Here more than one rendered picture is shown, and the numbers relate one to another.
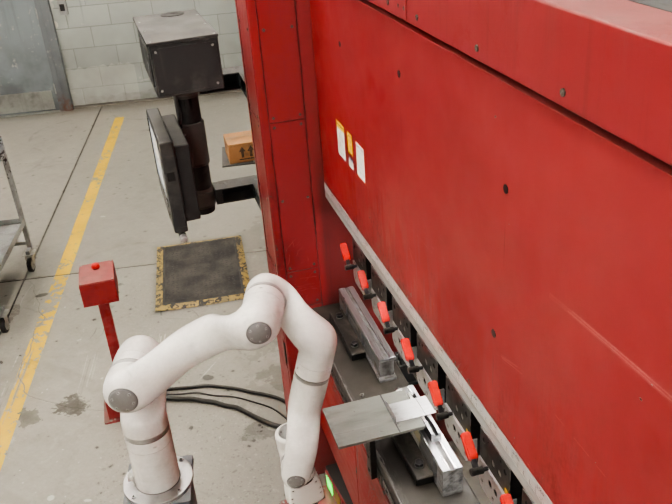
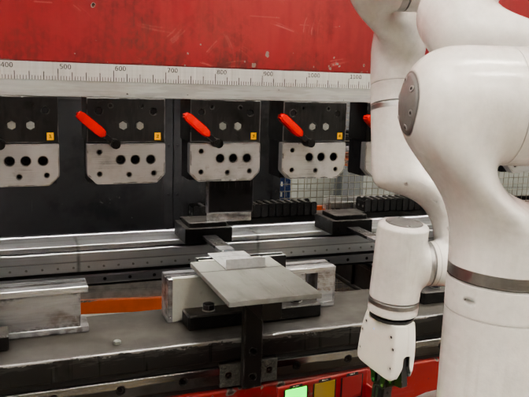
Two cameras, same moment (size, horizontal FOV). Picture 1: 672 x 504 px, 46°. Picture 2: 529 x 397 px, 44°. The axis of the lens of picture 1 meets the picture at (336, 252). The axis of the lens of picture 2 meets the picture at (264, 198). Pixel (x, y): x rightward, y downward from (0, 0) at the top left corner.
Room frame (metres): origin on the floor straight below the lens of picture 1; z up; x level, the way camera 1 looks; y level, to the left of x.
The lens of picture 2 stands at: (1.98, 1.17, 1.38)
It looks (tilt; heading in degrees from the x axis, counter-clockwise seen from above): 10 degrees down; 262
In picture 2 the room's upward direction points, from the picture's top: 2 degrees clockwise
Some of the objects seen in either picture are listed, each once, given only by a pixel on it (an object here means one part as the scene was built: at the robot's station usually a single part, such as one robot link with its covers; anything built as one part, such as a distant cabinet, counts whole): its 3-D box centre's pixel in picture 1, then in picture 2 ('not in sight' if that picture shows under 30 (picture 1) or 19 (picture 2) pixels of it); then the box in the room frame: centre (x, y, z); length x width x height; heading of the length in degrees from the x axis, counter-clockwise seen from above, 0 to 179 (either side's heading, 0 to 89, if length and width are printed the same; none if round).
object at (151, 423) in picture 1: (140, 384); (485, 164); (1.66, 0.53, 1.30); 0.19 x 0.12 x 0.24; 177
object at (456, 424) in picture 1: (472, 415); (385, 138); (1.50, -0.30, 1.26); 0.15 x 0.09 x 0.17; 14
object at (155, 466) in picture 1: (152, 455); (496, 357); (1.63, 0.53, 1.09); 0.19 x 0.19 x 0.18
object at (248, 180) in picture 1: (247, 201); not in sight; (3.06, 0.36, 1.18); 0.40 x 0.24 x 0.07; 14
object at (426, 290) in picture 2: not in sight; (468, 289); (1.26, -0.30, 0.89); 0.30 x 0.05 x 0.03; 14
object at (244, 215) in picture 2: not in sight; (229, 199); (1.86, -0.21, 1.13); 0.10 x 0.02 x 0.10; 14
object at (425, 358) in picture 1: (440, 369); (306, 139); (1.69, -0.25, 1.26); 0.15 x 0.09 x 0.17; 14
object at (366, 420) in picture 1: (372, 418); (251, 279); (1.83, -0.07, 1.00); 0.26 x 0.18 x 0.01; 104
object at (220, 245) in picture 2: not in sight; (211, 235); (1.89, -0.38, 1.01); 0.26 x 0.12 x 0.05; 104
